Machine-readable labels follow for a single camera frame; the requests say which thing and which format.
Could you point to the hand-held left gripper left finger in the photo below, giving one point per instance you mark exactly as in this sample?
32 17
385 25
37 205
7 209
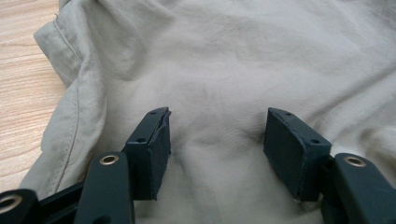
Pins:
151 155

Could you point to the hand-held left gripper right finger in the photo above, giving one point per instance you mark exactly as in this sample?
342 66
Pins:
294 155

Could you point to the beige cloth garment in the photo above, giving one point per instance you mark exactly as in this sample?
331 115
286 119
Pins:
233 71

